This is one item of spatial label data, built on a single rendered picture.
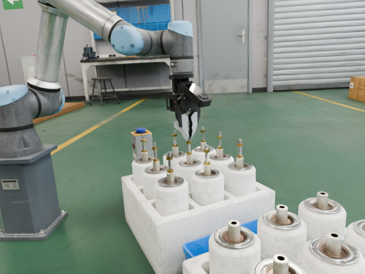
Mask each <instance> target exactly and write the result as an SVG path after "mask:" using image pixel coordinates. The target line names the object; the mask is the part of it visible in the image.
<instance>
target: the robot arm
mask: <svg viewBox="0 0 365 274"><path fill-rule="evenodd" d="M37 3H38V4H39V6H40V7H41V9H42V11H41V19H40V27H39V35H38V40H37V48H36V56H35V64H34V72H33V76H32V77H30V78H29V79H28V81H27V86H26V85H24V84H20V85H11V86H4V87H1V88H0V158H16V157H22V156H26V155H31V154H34V153H37V152H39V151H41V150H43V145H42V141H41V140H40V138H39V136H38V134H37V132H36V131H35V129H34V123H33V119H37V118H40V117H45V116H51V115H54V114H56V113H58V112H59V111H60V110H61V109H62V108H63V106H64V104H65V95H63V91H62V90H61V85H60V83H59V82H58V76H59V70H60V63H61V57H62V50H63V46H64V39H65V33H66V27H67V20H68V17H71V18H72V19H74V20H76V21H77V22H79V23H80V24H82V25H83V26H84V27H86V28H87V29H89V30H91V31H92V32H94V33H95V34H97V35H98V36H100V37H101V38H103V39H104V40H106V41H107V42H109V43H111V44H112V46H113V48H114V50H115V51H116V52H117V53H119V54H123V55H126V56H133V55H136V56H138V57H149V56H158V55H169V57H170V66H171V73H172V75H169V79H171V80H172V92H170V94H166V106H167V110H170V111H173V112H175V116H176V118H177V121H175V122H174V127H175V128H176V129H177V130H179V131H180V132H181V134H182V136H183V138H184V139H185V140H186V141H187V140H188V137H190V140H191V139H192V137H193V135H194V133H195V131H196V128H197V124H198V122H199V118H200V108H202V107H207V106H210V104H211V101H212V98H211V97H210V96H209V95H208V94H206V93H205V92H204V91H203V90H202V89H201V88H200V87H198V86H197V85H196V84H195V83H194V82H193V81H189V78H193V77H194V73H193V72H194V52H193V31H192V24H191V22H189V21H173V22H170V23H168V28H167V29H166V30H157V31H149V30H144V29H140V28H136V27H134V26H133V25H131V24H130V23H128V22H127V21H125V20H124V19H122V18H120V17H119V16H117V15H115V14H114V13H112V12H111V11H109V10H108V9H106V8H105V7H103V6H101V5H100V4H98V3H97V2H95V1H94V0H38V2H37ZM168 98H169V107H168V102H167V99H168ZM187 111H188V112H187ZM184 113H187V115H185V114H184ZM188 129H189V130H190V131H189V133H188Z"/></svg>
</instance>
